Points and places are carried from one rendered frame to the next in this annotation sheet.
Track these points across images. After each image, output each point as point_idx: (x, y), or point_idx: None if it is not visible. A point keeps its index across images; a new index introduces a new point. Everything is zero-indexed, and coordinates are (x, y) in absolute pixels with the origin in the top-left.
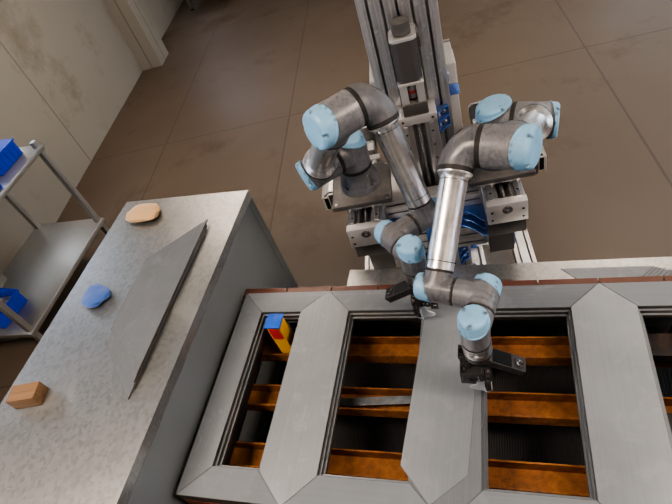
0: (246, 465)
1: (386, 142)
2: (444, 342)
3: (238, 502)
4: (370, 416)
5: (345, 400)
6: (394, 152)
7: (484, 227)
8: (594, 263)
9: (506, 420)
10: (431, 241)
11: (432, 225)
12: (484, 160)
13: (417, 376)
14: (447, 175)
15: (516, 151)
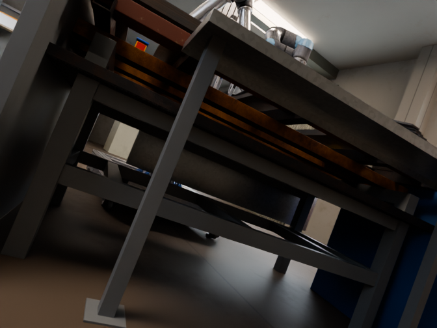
0: (128, 43)
1: (247, 13)
2: None
3: (169, 6)
4: (201, 108)
5: None
6: (248, 19)
7: None
8: None
9: (279, 142)
10: (271, 36)
11: (269, 36)
12: (287, 35)
13: (245, 91)
14: (274, 30)
15: (299, 37)
